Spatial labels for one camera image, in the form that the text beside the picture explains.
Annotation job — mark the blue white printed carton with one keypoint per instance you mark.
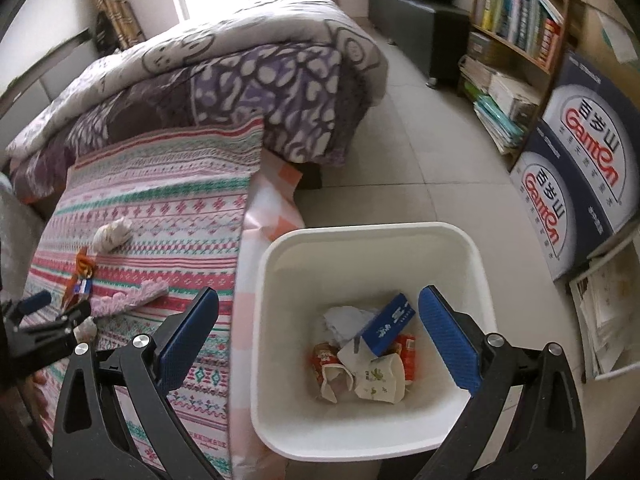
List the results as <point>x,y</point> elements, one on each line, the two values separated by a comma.
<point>595,130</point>
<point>545,205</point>

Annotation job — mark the blue-white plastic bag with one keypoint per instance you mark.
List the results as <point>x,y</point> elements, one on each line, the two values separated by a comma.
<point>347,325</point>

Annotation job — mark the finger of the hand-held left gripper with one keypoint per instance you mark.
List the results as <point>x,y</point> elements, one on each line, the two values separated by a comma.
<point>35,302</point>
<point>65,320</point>

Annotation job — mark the small orange wrapper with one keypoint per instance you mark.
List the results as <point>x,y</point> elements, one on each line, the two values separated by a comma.
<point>85,262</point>

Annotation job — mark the black cabinet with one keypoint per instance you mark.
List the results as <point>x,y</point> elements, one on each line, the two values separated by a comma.
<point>430,35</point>

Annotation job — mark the small white tissue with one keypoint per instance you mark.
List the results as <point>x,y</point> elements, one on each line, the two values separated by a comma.
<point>86,330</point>

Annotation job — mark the red patterned paper cup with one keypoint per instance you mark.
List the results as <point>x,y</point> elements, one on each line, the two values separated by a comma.
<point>330,370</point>

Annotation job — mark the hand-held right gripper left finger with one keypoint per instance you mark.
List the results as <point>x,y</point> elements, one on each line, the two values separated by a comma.
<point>187,345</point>

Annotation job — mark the white plastic bin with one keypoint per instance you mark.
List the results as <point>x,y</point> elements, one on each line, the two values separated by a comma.
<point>300,410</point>

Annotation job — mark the blue cardboard box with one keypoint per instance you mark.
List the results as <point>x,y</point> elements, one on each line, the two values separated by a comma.
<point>387,325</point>

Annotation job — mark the grey bed headboard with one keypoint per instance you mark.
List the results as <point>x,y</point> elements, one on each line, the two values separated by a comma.
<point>45,90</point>

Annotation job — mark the stack of flat books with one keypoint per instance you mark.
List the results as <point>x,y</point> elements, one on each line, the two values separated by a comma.
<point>500,105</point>

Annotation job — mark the rolled bamboo mat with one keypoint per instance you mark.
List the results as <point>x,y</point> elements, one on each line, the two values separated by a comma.
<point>117,5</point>

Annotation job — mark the wooden bookshelf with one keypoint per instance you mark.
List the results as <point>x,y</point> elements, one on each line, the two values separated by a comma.
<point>560,75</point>

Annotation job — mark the brown cardboard box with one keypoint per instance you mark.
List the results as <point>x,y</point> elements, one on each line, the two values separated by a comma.
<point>605,15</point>

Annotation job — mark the beige tissue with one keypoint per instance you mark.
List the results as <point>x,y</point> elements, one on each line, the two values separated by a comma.
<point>112,235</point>

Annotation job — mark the bed with patterned quilt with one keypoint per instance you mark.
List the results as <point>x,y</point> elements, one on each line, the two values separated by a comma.
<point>225,70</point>

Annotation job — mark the small blue packet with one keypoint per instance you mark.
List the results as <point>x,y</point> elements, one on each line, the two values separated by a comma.
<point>80,290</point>

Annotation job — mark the row of books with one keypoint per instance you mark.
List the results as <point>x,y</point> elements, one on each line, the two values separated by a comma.
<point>520,20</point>

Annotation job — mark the pink lace strip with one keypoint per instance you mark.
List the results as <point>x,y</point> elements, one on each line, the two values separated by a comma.
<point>135,297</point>

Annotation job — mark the white green printed paper cup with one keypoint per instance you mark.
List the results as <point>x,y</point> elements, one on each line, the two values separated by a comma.
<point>375,377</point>

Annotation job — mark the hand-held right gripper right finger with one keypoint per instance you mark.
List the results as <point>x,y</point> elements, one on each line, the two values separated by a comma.
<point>450,345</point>

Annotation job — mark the striped patterned blanket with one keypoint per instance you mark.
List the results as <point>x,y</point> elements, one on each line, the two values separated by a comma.
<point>150,200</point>

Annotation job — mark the pink checked cloth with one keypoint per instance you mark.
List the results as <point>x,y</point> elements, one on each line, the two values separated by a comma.
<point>270,200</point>

